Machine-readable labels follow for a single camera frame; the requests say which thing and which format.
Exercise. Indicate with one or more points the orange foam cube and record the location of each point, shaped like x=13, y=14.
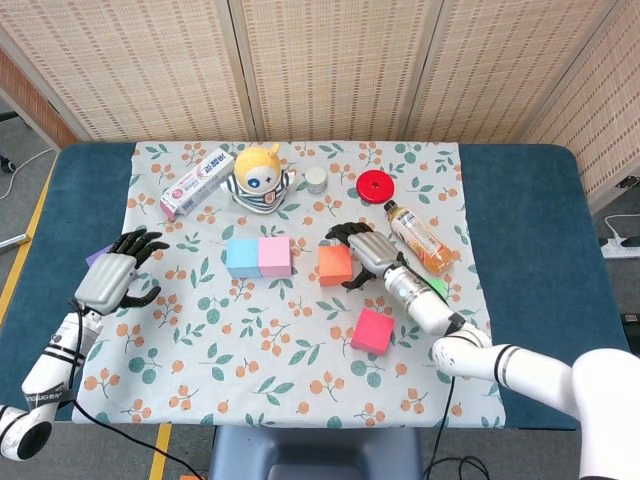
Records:
x=334, y=267

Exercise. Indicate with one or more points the pink foam cube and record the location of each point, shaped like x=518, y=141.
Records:
x=275, y=256

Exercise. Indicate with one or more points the grey metal bar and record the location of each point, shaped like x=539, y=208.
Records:
x=15, y=242

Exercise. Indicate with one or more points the light blue foam cube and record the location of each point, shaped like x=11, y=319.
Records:
x=242, y=257

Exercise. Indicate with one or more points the magenta foam cube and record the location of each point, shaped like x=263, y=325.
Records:
x=372, y=331

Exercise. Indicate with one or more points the white toothpaste box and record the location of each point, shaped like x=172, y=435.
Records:
x=197, y=185

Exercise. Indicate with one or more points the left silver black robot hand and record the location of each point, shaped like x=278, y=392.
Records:
x=107, y=282

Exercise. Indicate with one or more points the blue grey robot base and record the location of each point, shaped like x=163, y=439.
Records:
x=315, y=450

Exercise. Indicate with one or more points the small orange box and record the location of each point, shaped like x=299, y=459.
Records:
x=192, y=478

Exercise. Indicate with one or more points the bamboo folding screen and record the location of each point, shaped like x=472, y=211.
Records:
x=325, y=75

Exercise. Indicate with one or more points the green foam cube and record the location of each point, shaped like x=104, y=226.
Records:
x=439, y=286

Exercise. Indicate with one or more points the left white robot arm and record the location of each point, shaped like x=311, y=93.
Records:
x=50, y=370

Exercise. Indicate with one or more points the orange drink plastic bottle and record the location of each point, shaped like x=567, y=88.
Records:
x=420, y=237

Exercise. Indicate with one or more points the white power strip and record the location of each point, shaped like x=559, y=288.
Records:
x=620, y=248

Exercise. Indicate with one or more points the purple foam cube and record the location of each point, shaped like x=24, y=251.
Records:
x=97, y=257

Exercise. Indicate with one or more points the small white jar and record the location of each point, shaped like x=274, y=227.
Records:
x=316, y=180

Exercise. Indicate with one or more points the yellow plush toy striped shirt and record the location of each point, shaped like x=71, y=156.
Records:
x=257, y=177

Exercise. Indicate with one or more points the floral fruit print tablecloth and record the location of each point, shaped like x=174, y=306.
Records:
x=300, y=375

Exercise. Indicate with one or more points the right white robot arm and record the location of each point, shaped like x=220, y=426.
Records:
x=530, y=370

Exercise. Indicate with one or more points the red disc with hole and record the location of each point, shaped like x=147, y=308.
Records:
x=367, y=190

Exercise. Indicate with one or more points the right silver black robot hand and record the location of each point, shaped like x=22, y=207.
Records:
x=375, y=250

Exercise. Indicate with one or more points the teal padded table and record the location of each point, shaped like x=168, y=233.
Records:
x=525, y=200

